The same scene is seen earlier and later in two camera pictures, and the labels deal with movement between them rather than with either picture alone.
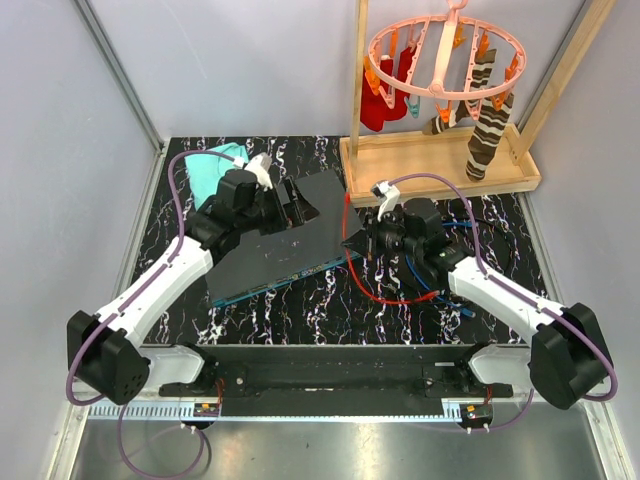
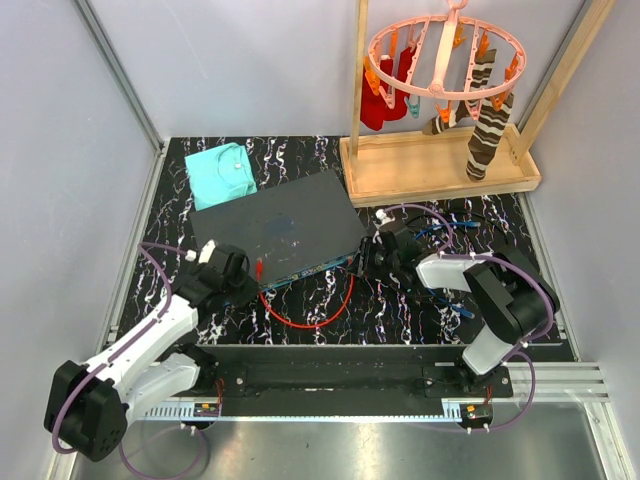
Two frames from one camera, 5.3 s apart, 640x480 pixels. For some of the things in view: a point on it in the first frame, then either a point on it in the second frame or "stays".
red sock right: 399,109 stays
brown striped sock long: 488,131 stays
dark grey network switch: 256,261 stays
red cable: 424,297 -> 259,273
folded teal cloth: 206,170 stays
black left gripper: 299,210 -> 251,289
